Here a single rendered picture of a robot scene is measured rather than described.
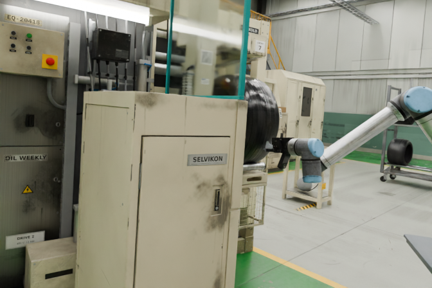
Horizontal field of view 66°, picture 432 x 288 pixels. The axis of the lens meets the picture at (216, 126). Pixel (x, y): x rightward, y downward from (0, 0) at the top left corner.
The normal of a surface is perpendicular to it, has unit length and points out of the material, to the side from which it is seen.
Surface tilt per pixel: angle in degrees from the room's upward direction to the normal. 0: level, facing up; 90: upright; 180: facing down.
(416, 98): 83
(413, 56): 90
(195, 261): 90
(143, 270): 90
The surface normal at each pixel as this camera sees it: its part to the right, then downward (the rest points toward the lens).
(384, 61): -0.71, -0.01
